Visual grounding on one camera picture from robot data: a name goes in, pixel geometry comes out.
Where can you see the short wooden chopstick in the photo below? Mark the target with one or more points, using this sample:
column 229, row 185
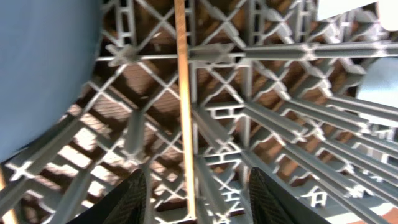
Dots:
column 185, row 104

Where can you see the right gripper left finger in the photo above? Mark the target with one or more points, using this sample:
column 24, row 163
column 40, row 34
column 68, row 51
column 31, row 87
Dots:
column 125, row 204

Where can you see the long wooden chopstick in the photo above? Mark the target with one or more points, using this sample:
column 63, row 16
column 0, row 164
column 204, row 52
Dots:
column 8, row 214

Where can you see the grey plastic dishwasher rack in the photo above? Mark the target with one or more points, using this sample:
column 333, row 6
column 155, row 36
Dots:
column 271, row 86

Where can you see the light blue saucer plate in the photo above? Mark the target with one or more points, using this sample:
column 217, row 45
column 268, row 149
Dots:
column 380, row 83

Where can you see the dark blue plate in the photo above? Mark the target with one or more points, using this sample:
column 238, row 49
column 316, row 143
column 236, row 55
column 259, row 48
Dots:
column 48, row 51

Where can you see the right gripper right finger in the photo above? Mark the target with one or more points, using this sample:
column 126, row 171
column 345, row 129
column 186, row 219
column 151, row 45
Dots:
column 272, row 204

